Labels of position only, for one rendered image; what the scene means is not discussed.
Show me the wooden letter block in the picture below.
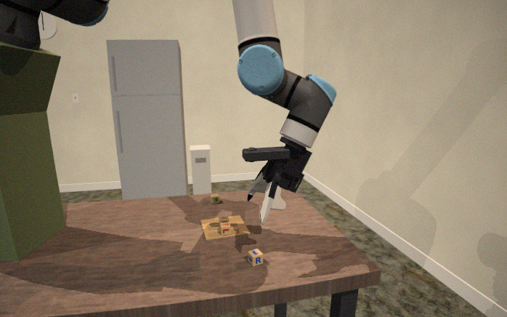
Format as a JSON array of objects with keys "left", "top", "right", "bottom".
[
  {"left": 210, "top": 194, "right": 219, "bottom": 204},
  {"left": 248, "top": 249, "right": 263, "bottom": 266},
  {"left": 219, "top": 216, "right": 229, "bottom": 226},
  {"left": 220, "top": 222, "right": 231, "bottom": 236}
]

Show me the tan square mat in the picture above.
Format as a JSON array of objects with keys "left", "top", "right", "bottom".
[{"left": 201, "top": 215, "right": 251, "bottom": 241}]

